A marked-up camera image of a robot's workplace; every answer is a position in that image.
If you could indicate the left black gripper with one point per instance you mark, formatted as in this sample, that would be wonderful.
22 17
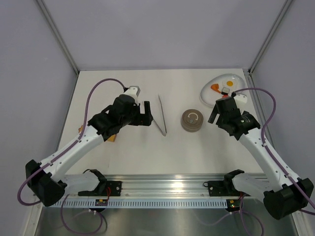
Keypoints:
142 119

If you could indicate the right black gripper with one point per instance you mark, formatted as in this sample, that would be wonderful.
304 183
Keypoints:
213 115

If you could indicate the beige round lid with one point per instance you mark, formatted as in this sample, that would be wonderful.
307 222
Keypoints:
192 120

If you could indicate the metal tongs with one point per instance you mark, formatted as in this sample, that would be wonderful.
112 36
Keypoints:
160 124

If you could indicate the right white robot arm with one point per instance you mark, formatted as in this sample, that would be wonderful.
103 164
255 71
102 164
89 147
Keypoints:
285 192

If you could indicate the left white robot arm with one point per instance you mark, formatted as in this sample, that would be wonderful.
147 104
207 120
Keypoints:
98 129

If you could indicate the white oval plate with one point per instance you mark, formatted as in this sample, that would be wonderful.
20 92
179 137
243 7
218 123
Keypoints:
209 97

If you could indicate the orange food piece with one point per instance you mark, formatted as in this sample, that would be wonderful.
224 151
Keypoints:
215 87

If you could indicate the fried egg toy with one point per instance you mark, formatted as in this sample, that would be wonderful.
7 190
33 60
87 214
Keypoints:
230 84

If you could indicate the yellow wooden block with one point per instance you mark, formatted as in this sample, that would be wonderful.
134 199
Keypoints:
110 139

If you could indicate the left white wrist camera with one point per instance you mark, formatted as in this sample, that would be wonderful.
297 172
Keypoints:
133 91

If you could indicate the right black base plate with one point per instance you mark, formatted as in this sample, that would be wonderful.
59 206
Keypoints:
218 188

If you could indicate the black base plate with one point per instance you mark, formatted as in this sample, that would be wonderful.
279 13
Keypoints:
218 188
111 188

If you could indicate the aluminium mounting rail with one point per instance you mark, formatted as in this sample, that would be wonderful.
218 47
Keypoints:
169 190

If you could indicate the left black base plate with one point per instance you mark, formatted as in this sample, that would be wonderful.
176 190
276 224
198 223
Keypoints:
111 188

